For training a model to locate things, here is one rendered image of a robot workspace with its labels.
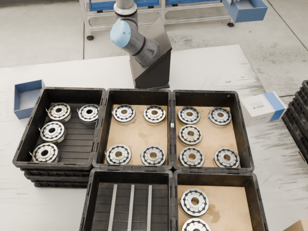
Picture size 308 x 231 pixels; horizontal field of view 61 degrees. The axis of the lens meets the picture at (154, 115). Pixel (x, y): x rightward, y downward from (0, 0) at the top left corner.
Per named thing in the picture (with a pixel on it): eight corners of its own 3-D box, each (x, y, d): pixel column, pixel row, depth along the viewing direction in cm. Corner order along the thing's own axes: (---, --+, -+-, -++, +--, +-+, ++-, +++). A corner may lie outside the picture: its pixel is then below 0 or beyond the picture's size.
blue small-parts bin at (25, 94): (47, 113, 139) (43, 105, 134) (18, 119, 137) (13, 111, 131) (46, 87, 151) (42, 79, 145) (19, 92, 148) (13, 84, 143)
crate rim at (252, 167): (171, 92, 121) (172, 89, 119) (236, 94, 120) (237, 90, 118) (172, 172, 96) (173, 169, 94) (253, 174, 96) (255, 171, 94)
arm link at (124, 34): (128, 59, 133) (107, 45, 124) (128, 41, 140) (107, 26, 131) (145, 46, 126) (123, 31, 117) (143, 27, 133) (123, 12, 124)
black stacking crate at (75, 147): (50, 103, 129) (42, 87, 120) (109, 104, 129) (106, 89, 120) (24, 178, 105) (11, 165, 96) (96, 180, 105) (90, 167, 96)
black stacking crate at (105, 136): (110, 104, 129) (107, 89, 120) (170, 106, 128) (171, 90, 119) (97, 180, 105) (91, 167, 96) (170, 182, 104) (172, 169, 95)
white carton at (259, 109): (268, 101, 144) (274, 90, 137) (280, 118, 137) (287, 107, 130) (235, 110, 141) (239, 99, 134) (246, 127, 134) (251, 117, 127)
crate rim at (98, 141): (107, 91, 121) (106, 87, 119) (171, 92, 121) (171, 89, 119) (92, 170, 97) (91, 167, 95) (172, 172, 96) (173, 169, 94)
